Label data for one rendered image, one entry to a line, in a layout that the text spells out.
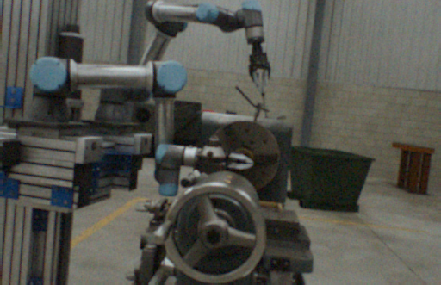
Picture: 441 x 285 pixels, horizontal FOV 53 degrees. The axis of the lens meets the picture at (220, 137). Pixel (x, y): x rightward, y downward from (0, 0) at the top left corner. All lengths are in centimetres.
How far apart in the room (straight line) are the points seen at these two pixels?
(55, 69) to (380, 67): 1130
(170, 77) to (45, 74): 42
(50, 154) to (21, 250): 55
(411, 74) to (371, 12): 193
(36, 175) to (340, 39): 1104
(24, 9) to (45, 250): 102
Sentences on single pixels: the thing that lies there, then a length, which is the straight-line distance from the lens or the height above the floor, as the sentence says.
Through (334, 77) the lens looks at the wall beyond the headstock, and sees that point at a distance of 1217.
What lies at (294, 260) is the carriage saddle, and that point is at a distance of 119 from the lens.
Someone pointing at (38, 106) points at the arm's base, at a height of 121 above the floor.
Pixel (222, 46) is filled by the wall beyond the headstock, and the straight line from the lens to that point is 1215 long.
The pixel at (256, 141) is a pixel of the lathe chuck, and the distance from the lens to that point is 190.
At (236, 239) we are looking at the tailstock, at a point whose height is 108.
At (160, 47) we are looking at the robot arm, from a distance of 216.
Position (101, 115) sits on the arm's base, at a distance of 215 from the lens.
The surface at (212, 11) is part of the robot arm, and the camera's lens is 173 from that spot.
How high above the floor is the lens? 125
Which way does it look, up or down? 3 degrees down
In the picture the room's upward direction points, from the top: 6 degrees clockwise
